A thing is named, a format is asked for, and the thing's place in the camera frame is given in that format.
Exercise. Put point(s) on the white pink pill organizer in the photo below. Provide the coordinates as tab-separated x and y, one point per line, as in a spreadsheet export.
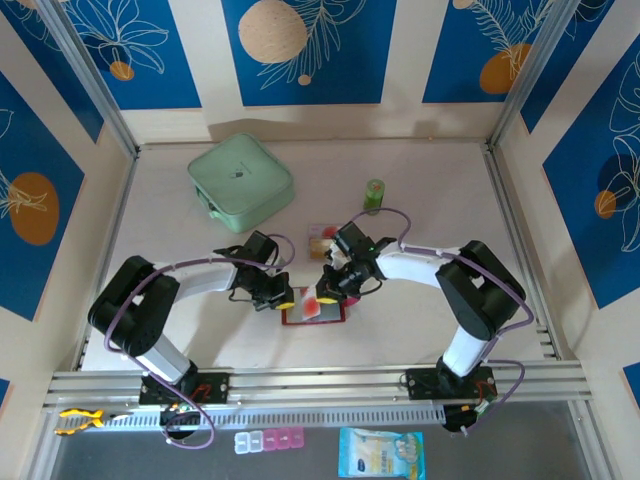
270	441

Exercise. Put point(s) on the yellow black pliers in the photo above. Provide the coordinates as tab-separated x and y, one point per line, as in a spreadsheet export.
80	420

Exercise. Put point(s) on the mint green zip pouch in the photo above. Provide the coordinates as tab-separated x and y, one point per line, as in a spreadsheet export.
240	180

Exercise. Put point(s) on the small green bottle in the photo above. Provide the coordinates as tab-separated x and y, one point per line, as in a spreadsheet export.
373	197

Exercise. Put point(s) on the blue snack bag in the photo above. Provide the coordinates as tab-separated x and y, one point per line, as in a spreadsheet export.
380	452

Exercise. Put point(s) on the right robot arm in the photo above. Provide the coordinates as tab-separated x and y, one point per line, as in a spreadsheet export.
415	265

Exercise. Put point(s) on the aluminium mounting rail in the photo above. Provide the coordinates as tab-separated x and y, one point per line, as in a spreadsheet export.
320	385

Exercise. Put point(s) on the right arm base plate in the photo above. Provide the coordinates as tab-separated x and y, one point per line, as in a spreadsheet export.
420	385

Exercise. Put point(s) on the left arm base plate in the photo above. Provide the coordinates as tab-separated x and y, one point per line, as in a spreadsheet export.
215	387

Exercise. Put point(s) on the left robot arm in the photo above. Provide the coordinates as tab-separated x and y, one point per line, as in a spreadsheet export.
205	280

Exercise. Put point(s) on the aluminium frame post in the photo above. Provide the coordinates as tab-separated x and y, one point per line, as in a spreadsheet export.
90	75
528	75

